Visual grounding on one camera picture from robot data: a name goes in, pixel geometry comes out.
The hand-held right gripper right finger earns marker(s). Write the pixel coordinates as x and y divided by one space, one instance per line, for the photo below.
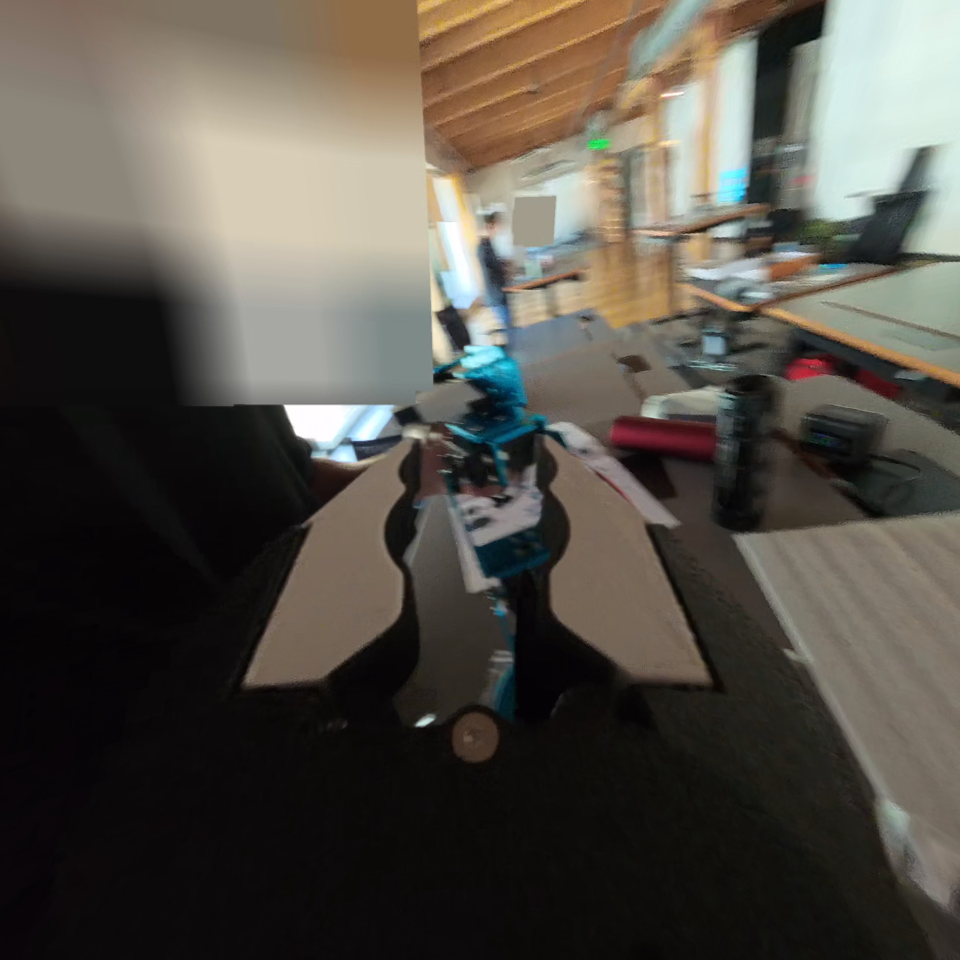
622 600

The black cylindrical bottle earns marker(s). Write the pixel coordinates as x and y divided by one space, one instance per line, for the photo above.
746 450

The grey desk with orange edge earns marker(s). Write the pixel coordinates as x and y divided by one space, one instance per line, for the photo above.
870 307

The dark red tube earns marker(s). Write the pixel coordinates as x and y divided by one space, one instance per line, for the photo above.
660 439

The dark grey desk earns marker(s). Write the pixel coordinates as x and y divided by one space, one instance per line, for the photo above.
705 570

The adjoining grey desk with slots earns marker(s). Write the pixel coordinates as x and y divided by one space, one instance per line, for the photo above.
585 375

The white plastic bag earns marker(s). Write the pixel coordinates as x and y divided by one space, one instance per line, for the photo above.
679 403

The cluttered background desk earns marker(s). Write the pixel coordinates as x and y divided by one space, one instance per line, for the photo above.
750 277

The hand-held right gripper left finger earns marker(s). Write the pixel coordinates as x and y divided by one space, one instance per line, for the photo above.
337 600

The printed assembly manual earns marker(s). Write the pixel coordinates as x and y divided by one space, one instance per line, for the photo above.
600 465

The white foam sheet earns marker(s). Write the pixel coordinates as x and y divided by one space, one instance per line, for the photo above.
862 637

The red bag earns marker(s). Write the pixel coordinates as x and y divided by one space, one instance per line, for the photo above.
810 369

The black charger with display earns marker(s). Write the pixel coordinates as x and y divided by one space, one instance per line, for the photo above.
840 435

